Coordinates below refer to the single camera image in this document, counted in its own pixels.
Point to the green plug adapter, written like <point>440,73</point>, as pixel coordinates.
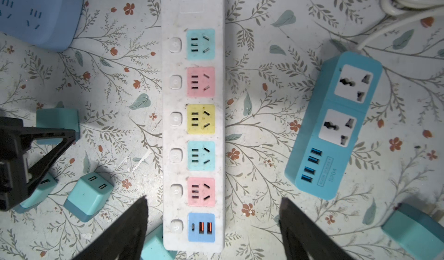
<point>416,232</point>

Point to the long white power strip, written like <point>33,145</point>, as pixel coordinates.
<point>193,70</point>

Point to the blue square power socket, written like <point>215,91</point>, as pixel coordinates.
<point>47,24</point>

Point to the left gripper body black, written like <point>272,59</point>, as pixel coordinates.
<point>12,163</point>

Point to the teal power strip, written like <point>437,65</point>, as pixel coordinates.
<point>332,122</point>

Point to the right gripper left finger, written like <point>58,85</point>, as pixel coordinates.
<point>124,239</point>

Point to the teal plug adapter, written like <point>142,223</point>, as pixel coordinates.
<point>59,118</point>
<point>88,196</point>
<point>39,195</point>
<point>153,247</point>

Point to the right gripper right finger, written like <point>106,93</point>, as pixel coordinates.
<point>303,239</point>

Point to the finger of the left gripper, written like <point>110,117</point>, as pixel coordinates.
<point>37,171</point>

